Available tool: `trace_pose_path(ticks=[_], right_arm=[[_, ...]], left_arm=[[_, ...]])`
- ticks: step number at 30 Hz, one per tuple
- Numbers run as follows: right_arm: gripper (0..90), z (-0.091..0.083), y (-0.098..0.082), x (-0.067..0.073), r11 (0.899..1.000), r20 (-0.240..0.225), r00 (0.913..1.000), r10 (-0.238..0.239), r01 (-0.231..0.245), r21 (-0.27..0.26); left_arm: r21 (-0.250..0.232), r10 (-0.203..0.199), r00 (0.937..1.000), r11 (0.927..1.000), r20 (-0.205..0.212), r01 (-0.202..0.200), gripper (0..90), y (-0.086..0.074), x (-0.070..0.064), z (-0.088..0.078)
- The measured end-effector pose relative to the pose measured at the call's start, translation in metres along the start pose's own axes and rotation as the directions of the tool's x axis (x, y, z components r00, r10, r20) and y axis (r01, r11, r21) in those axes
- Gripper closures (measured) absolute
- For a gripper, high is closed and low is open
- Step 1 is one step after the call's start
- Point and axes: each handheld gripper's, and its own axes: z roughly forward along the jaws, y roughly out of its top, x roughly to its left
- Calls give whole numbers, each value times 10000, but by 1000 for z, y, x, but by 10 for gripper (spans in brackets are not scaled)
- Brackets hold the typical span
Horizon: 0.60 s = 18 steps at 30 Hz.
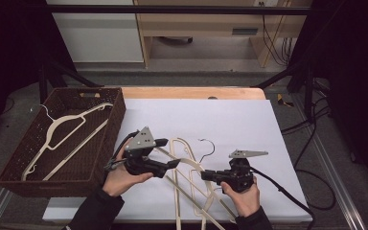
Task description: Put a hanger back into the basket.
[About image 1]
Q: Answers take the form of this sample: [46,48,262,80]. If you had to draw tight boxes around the black curtain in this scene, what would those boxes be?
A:
[0,0,77,151]
[287,0,368,196]

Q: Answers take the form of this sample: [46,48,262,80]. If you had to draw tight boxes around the cream plastic clothes hanger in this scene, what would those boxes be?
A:
[169,136,218,230]
[21,102,115,182]
[154,138,240,230]

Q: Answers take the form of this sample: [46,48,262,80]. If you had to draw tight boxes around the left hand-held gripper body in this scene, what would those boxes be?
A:
[122,126,174,179]

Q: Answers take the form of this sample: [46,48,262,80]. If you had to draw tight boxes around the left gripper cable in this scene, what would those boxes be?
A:
[103,129,142,173]

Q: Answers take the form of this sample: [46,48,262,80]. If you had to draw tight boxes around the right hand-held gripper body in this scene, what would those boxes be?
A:
[209,149,269,194]

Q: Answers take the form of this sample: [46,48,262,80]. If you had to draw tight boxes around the black chair base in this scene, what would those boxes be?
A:
[157,35,195,45]

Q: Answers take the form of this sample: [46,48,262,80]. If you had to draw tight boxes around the person's right hand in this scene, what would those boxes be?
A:
[219,176,263,219]

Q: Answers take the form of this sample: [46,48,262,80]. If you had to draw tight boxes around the black metal stand strut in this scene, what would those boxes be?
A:
[38,58,105,105]
[254,58,316,120]

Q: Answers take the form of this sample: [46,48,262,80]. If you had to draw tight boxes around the black floor cables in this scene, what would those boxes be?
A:
[280,78,333,171]

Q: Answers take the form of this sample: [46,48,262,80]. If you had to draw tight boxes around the brown woven plastic basket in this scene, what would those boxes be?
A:
[0,86,127,198]

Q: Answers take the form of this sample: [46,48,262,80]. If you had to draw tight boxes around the white cabinet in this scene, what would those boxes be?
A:
[45,0,145,64]

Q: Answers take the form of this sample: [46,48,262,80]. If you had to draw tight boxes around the light wooden desk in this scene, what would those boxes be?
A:
[133,0,311,69]

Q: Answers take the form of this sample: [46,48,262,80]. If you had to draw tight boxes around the black horizontal frame bar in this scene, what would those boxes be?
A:
[44,4,311,16]

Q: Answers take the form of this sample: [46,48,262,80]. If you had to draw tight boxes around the yellow and black tool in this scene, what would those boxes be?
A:
[275,93,295,108]

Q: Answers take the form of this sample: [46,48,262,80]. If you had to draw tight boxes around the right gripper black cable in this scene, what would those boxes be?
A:
[248,165,337,230]

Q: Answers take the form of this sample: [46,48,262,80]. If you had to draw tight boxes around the white paper sheet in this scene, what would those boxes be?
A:
[42,98,313,224]

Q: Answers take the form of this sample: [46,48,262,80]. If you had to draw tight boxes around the person's left hand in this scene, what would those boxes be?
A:
[102,147,154,197]

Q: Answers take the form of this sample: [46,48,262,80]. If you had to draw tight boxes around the hanging black cables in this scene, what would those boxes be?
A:
[258,1,291,67]

